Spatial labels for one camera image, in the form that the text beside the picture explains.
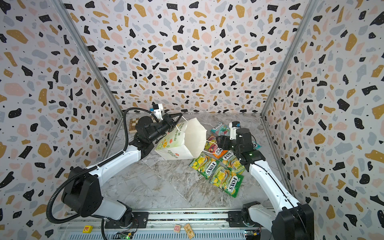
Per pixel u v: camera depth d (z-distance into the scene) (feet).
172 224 2.40
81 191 1.38
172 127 2.29
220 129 3.59
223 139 2.34
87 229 2.30
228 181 2.76
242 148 1.97
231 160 3.03
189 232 2.30
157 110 2.32
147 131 1.98
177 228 2.34
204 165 2.96
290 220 1.26
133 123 3.68
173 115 2.39
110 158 1.65
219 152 3.21
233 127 2.34
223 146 2.31
